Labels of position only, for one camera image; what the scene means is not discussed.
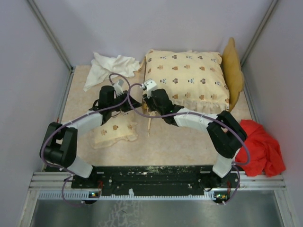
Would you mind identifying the white slotted cable duct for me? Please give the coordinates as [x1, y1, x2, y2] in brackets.
[37, 191, 222, 201]

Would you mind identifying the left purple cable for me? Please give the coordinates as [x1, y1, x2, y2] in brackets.
[40, 73, 133, 206]

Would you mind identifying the aluminium frame post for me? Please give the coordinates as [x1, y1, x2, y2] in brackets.
[240, 0, 280, 68]
[26, 0, 73, 72]

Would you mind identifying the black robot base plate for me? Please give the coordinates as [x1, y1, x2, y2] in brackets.
[71, 165, 238, 196]

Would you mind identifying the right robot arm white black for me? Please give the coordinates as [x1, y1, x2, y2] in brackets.
[143, 89, 247, 187]

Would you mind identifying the white cloth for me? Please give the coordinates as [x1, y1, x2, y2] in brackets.
[83, 52, 140, 92]

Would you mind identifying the red cloth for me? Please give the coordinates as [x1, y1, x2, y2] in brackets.
[240, 120, 286, 177]

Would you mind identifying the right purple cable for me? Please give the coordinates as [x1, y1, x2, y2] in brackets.
[127, 83, 250, 166]

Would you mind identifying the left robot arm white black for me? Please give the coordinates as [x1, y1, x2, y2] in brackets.
[40, 86, 142, 188]

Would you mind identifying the small cream print pillow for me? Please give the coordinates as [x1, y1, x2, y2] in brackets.
[89, 111, 138, 149]

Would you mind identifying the purple cable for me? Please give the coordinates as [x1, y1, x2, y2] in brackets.
[40, 73, 133, 206]
[127, 83, 250, 166]

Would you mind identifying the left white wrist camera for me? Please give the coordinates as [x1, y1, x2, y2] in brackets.
[113, 79, 124, 96]

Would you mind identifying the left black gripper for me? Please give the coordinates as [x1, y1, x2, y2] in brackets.
[109, 90, 142, 112]

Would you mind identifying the cream animal print cushion cover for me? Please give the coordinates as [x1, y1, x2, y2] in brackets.
[143, 50, 230, 114]

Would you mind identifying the right aluminium frame post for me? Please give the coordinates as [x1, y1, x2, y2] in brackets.
[240, 0, 280, 68]

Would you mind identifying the left aluminium frame post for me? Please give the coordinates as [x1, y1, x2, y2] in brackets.
[26, 0, 73, 72]

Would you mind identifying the wooden pet bed frame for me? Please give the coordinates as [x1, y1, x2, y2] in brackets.
[135, 37, 244, 111]

